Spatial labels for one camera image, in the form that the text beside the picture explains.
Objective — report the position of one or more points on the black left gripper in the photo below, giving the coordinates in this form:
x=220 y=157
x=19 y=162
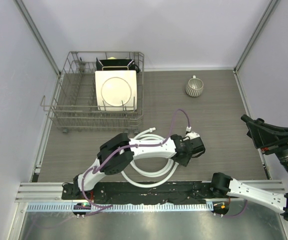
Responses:
x=183 y=160

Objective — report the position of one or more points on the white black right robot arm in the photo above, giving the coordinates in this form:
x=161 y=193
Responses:
x=232 y=187

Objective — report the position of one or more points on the grey wire dish rack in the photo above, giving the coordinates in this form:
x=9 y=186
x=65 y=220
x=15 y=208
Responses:
x=74 y=106

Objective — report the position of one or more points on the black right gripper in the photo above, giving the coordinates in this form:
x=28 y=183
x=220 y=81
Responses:
x=275 y=144

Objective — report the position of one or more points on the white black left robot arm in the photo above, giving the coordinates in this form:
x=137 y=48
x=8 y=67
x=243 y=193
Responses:
x=121 y=151

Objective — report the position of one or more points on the black square dish in rack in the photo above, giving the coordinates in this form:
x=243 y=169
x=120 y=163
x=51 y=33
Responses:
x=117 y=64

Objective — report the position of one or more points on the black elbow hose fitting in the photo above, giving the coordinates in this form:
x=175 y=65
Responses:
x=260 y=121

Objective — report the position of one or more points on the white slotted cable duct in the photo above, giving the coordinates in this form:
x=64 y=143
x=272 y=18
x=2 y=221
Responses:
x=81 y=207

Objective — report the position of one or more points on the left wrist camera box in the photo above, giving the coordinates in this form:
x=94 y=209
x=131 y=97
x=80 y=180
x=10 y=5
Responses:
x=191 y=134

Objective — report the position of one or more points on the white square plate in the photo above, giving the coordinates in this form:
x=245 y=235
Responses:
x=116 y=90

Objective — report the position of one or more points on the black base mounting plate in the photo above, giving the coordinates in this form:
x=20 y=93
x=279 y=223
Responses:
x=174 y=192

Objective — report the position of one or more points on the grey ribbed ceramic mug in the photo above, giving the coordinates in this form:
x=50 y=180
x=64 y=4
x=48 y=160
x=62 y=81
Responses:
x=194 y=87

